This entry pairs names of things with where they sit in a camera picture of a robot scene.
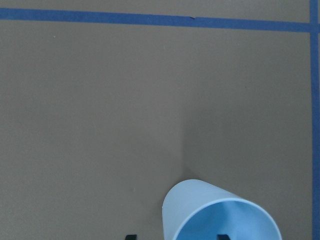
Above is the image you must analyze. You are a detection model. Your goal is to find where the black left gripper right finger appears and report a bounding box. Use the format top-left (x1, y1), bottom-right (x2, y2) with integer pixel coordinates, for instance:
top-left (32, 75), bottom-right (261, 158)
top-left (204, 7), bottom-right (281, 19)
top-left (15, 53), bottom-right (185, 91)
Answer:
top-left (216, 234), bottom-right (231, 240)

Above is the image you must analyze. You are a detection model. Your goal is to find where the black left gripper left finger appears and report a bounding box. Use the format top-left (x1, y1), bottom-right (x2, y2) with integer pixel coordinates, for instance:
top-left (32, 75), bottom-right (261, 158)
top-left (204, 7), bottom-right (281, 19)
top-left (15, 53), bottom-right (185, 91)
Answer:
top-left (125, 234), bottom-right (137, 240)

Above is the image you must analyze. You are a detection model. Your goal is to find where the light blue cup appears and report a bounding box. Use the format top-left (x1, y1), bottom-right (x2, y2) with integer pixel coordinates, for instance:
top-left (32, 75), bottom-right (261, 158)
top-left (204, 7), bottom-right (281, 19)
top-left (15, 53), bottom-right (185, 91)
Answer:
top-left (162, 179), bottom-right (282, 240)

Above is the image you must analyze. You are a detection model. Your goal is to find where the brown table mat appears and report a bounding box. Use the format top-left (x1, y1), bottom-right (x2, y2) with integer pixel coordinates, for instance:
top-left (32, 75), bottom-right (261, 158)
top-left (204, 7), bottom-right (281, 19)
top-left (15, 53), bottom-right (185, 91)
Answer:
top-left (0, 0), bottom-right (320, 240)

